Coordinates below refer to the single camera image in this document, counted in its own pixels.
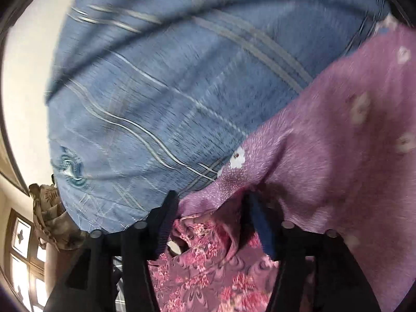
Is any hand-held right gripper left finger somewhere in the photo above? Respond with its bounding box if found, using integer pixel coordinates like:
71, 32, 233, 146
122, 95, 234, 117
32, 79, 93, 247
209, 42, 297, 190
44, 190, 180, 312

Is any blue plaid blanket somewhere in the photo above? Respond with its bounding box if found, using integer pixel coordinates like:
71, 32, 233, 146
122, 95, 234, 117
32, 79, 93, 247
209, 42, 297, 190
44, 0, 401, 235

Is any wooden framed window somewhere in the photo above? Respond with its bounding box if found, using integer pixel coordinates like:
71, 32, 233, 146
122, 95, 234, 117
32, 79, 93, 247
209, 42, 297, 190
6, 208, 49, 312

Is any mauve pink floral garment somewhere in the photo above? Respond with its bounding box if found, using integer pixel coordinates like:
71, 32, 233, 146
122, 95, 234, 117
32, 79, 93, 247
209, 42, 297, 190
148, 188, 316, 312

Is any purple white-flowered cloth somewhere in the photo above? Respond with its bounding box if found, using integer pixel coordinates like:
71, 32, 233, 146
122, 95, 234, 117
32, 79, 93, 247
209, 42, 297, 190
179, 16, 416, 312

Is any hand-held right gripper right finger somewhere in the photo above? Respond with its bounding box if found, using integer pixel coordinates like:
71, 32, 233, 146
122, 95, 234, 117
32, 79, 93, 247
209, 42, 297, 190
243, 190, 385, 312

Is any beige floral curtain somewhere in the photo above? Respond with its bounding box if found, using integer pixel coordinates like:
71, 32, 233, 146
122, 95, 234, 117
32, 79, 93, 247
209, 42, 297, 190
29, 174, 88, 251

